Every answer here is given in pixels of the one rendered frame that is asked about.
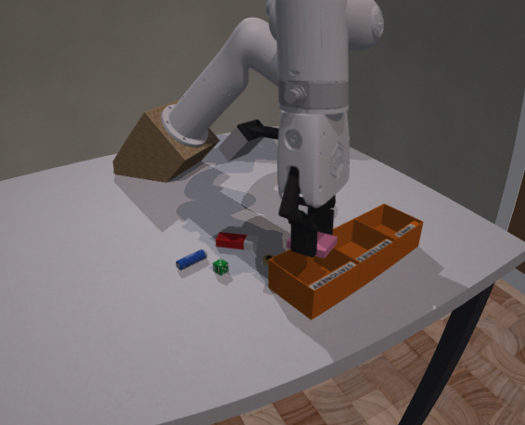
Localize blue cylinder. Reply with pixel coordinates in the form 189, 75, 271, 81
176, 249, 208, 270

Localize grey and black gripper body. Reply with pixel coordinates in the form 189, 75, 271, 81
277, 104, 350, 208

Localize red and white eraser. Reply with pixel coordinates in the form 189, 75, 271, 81
215, 232, 260, 251

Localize green die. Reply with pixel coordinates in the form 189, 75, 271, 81
213, 258, 228, 276

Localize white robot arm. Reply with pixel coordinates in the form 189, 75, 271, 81
161, 0, 384, 161

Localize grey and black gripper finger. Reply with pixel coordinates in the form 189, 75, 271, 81
278, 166, 318, 257
314, 195, 336, 236

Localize orange-brown three-compartment bin rack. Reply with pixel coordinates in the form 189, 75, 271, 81
268, 203, 423, 320

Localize tan hex nut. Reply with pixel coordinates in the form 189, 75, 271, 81
263, 254, 275, 265

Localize pink block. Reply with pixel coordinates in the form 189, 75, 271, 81
287, 232, 338, 259

